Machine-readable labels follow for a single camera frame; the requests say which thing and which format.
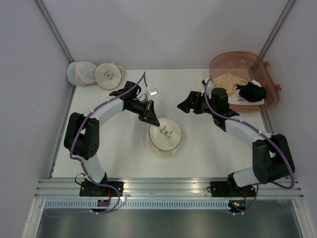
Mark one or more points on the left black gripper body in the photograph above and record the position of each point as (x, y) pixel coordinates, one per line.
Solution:
(147, 110)

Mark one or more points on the beige round mesh laundry bag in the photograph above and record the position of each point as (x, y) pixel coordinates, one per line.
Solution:
(166, 138)

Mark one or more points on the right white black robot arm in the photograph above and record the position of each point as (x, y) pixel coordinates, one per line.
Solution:
(271, 157)

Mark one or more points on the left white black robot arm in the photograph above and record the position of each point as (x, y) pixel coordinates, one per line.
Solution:
(82, 137)

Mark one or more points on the beige bra in basket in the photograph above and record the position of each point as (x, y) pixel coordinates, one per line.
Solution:
(229, 81)

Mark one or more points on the beige mesh bag at back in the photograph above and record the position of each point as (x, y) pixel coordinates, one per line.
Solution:
(109, 75)

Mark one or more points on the white pink-trim mesh laundry bag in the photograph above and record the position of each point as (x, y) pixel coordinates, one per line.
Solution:
(81, 73)

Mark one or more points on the white garment in basket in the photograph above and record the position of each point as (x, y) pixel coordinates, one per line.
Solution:
(235, 98)

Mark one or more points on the black garment in basket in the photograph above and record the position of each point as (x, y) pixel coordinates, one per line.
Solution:
(252, 92)

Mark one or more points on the brown translucent plastic basket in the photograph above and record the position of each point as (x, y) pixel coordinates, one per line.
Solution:
(254, 70)

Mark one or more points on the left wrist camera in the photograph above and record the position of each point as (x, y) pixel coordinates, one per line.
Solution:
(152, 92)

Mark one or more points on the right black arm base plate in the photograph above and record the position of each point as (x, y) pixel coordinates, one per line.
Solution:
(222, 189)

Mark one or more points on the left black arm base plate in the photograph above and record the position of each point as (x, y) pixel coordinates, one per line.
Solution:
(88, 189)

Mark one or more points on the aluminium front rail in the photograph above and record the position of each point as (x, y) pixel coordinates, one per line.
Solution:
(160, 188)

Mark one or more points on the left aluminium frame post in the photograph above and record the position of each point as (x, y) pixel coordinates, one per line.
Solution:
(54, 30)

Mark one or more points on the aluminium frame post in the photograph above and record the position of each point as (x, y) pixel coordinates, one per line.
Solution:
(54, 30)
(286, 11)

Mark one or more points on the white slotted cable duct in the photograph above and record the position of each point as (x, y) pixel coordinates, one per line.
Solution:
(161, 204)

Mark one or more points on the right aluminium frame post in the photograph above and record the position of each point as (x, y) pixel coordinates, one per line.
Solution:
(286, 11)

